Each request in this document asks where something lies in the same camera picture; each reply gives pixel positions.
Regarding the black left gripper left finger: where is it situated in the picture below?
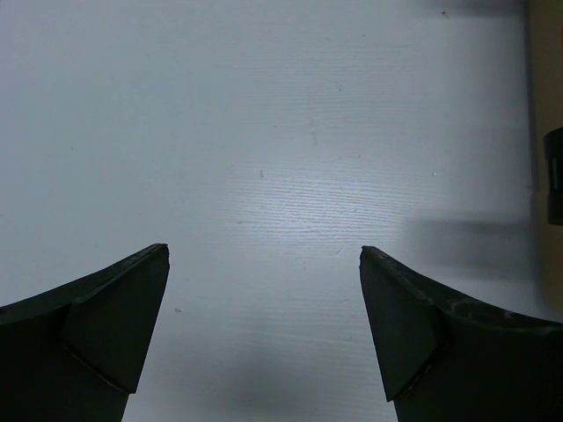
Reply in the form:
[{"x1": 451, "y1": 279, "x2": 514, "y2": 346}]
[{"x1": 1, "y1": 244, "x2": 170, "y2": 422}]

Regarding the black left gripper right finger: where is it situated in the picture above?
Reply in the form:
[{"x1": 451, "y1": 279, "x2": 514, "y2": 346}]
[{"x1": 360, "y1": 246, "x2": 562, "y2": 421}]

